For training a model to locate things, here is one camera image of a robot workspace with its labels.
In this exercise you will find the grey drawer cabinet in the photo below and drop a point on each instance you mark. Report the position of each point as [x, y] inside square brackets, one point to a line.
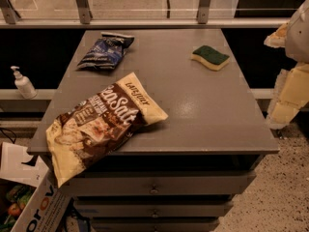
[181, 174]

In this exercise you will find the blue chip bag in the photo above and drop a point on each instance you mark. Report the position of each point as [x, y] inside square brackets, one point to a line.
[107, 52]

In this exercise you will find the white pump bottle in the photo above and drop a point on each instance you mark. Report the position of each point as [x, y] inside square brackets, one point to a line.
[23, 84]

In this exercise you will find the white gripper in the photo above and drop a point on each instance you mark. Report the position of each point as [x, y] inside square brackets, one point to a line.
[298, 38]

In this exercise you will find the metal railing frame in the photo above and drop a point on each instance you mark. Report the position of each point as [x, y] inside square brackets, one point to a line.
[102, 14]

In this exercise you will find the brown sea salt chip bag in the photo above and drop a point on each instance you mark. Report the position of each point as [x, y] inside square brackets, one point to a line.
[100, 125]

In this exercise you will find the green yellow sponge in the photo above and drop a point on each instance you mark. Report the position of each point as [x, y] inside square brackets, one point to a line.
[210, 58]

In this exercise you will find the white cardboard box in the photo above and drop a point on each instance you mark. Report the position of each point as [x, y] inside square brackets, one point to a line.
[29, 198]

